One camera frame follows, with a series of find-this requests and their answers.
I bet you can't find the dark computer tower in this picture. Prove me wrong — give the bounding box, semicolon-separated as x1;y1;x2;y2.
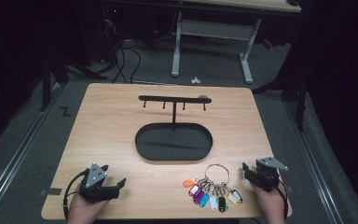
101;5;124;63

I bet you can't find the desk with white metal legs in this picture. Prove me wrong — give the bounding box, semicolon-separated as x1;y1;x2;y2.
171;0;302;85

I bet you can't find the key ring with colourful tags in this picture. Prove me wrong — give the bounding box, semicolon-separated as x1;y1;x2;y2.
182;163;244;214

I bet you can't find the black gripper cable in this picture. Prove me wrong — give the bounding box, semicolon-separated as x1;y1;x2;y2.
62;171;90;221
275;178;290;220

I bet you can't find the bundle of black floor cables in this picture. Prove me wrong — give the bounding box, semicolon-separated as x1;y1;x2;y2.
101;18;143;85

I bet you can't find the black key rack with tray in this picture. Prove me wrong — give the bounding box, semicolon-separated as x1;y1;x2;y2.
134;94;214;162

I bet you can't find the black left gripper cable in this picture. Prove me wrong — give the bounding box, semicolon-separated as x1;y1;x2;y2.
62;171;90;221

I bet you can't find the metal floor rail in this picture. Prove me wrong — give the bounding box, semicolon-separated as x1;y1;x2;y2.
283;101;346;224
0;83;63;224

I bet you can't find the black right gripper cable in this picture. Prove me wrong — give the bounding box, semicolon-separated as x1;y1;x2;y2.
275;178;290;220

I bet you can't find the person's left hand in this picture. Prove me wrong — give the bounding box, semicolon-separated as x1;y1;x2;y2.
67;183;110;224

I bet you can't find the black metal stand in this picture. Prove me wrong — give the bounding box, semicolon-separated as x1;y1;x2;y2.
251;60;310;132
39;52;107;112

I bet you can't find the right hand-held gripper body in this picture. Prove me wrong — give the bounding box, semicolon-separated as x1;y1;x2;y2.
254;156;289;192

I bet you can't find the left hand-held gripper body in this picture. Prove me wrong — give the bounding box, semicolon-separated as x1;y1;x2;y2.
78;161;121;203

